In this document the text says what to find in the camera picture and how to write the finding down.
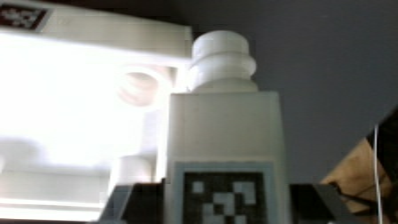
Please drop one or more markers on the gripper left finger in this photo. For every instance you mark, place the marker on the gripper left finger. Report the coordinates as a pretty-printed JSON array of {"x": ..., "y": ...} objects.
[{"x": 135, "y": 205}]

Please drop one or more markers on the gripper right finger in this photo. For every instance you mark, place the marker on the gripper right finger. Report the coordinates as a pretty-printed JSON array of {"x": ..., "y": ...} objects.
[{"x": 316, "y": 205}]

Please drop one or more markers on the white table leg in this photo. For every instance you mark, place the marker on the white table leg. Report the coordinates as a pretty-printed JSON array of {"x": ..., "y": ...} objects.
[{"x": 226, "y": 181}]

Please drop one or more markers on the white square tabletop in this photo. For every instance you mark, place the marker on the white square tabletop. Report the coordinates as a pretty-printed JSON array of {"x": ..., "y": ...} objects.
[{"x": 91, "y": 67}]

